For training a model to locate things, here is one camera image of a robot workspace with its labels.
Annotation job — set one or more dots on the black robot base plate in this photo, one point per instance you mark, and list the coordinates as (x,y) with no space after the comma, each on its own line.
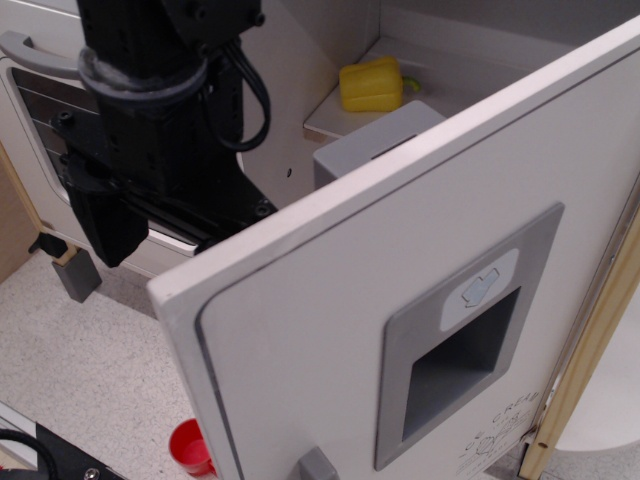
(51,455)

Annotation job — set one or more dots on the white toy oven door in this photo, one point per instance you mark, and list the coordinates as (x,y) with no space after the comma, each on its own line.
(28,102)

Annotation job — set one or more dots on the grey kitchen leg block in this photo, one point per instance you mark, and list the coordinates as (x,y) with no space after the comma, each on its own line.
(78,275)

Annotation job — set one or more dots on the yellow toy bell pepper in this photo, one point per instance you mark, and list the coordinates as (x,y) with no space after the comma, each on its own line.
(374,86)

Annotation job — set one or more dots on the white toy fridge door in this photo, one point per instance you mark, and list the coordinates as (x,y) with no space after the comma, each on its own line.
(407,320)

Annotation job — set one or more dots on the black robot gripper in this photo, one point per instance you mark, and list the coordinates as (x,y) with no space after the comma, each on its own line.
(128,168)

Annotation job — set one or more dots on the red plastic cup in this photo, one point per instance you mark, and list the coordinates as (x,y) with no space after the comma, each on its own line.
(188,449)

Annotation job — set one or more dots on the grey ice dispenser box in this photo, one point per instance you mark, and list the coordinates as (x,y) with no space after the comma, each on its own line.
(369,142)

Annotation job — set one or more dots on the wooden fridge side frame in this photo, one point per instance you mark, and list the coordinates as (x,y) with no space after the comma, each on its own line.
(607,301)

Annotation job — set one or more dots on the wooden panel at left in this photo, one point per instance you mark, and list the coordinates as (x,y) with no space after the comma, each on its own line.
(20,224)

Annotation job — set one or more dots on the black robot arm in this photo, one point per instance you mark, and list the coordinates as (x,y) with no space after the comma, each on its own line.
(168,79)

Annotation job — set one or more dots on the grey oven door handle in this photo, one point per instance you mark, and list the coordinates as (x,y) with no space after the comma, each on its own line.
(19,48)

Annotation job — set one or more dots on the grey fridge door handle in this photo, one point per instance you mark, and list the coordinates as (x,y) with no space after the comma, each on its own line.
(314,465)

